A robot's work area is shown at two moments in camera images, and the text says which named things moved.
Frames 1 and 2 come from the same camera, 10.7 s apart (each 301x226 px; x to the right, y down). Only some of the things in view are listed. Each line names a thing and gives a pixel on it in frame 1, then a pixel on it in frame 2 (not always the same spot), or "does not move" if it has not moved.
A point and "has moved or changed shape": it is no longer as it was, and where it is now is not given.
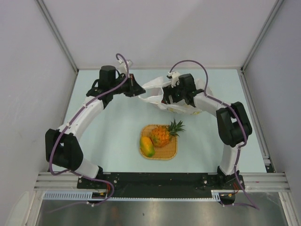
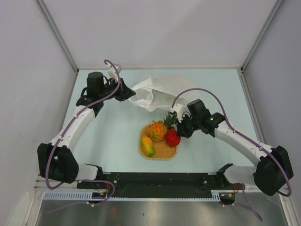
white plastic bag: x=152 y=92 has moved or changed shape
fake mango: x=146 y=147 does not move
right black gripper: x=168 y=91 to x=181 y=131
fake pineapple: x=160 y=135 has moved or changed shape
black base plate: x=162 y=184 does not move
